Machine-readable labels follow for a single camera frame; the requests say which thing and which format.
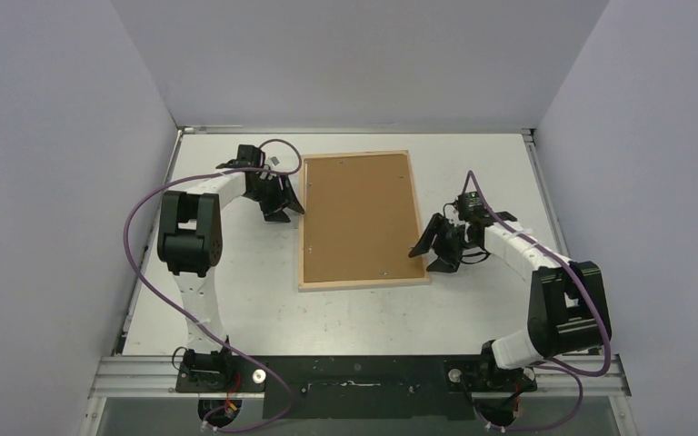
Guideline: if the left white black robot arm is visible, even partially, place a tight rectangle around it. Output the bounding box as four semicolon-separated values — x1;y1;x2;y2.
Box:
157;144;304;391

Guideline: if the purple cable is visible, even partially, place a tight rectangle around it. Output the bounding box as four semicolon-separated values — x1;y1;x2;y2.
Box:
123;138;304;434
463;170;613;433

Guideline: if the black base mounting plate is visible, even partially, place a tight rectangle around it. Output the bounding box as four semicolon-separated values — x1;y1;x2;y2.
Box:
174;354;537;424

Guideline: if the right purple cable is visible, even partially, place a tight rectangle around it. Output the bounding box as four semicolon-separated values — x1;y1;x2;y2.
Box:
463;170;613;433

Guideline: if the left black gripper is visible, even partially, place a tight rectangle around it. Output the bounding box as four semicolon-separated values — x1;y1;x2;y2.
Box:
245;173;303;223

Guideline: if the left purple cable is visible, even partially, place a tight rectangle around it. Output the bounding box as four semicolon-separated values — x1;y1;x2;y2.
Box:
123;138;304;434

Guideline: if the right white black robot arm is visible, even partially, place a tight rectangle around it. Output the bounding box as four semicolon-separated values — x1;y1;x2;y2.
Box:
408;191;612;391

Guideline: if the white wooden picture frame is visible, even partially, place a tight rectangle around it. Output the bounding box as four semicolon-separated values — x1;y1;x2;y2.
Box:
296;149;433;293

